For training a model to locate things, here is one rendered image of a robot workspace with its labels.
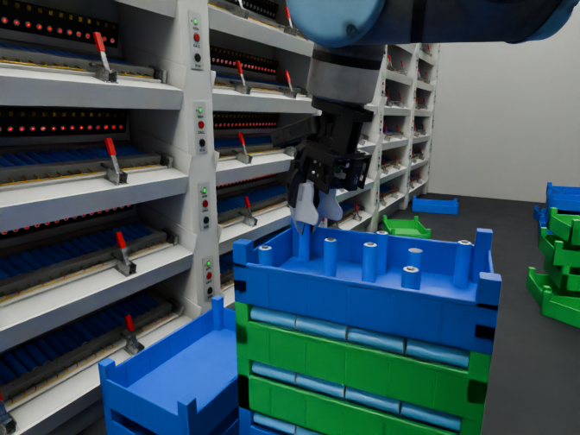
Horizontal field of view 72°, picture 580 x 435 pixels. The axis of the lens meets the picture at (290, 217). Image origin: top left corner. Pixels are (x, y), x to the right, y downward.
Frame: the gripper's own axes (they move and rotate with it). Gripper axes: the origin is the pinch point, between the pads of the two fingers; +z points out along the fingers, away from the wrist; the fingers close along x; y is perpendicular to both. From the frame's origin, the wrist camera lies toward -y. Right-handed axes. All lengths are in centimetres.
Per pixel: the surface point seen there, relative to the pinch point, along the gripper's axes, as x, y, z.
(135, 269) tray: -17.9, -30.6, 23.7
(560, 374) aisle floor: 69, 29, 41
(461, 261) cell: 10.5, 21.0, -3.0
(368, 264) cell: -0.4, 14.6, -1.3
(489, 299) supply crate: -1.5, 30.2, -7.3
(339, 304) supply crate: -9.0, 18.6, -0.5
